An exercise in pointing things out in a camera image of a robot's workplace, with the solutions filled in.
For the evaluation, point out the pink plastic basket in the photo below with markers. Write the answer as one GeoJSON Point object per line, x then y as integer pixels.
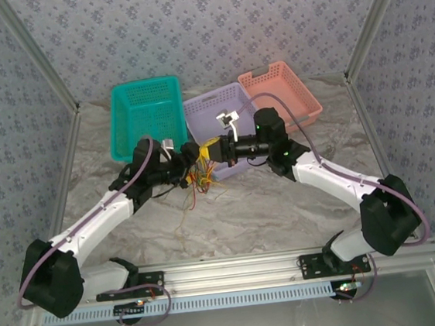
{"type": "Point", "coordinates": [275, 87]}

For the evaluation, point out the purple plastic basket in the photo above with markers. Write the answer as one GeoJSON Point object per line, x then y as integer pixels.
{"type": "Point", "coordinates": [211, 105]}

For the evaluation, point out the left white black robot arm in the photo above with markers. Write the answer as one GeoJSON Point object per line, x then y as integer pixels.
{"type": "Point", "coordinates": [92, 227]}

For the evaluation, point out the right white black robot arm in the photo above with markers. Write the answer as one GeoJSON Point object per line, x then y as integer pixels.
{"type": "Point", "coordinates": [332, 182]}

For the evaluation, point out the teal plastic basket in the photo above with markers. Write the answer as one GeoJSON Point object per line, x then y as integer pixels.
{"type": "Point", "coordinates": [146, 112]}

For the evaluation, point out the small black circuit board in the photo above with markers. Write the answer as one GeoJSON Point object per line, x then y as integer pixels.
{"type": "Point", "coordinates": [345, 291]}
{"type": "Point", "coordinates": [128, 310]}

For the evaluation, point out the aluminium table edge rail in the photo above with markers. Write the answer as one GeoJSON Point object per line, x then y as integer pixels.
{"type": "Point", "coordinates": [68, 155]}
{"type": "Point", "coordinates": [368, 124]}

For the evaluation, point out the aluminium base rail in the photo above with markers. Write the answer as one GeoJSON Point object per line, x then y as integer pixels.
{"type": "Point", "coordinates": [233, 272]}

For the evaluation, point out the left black mount plate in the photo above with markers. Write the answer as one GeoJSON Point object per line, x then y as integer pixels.
{"type": "Point", "coordinates": [152, 279]}

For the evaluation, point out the black mount plate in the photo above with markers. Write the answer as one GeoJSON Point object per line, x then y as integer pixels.
{"type": "Point", "coordinates": [152, 279]}
{"type": "Point", "coordinates": [312, 266]}

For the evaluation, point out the right black mount plate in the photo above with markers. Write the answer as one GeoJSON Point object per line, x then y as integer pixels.
{"type": "Point", "coordinates": [312, 266]}

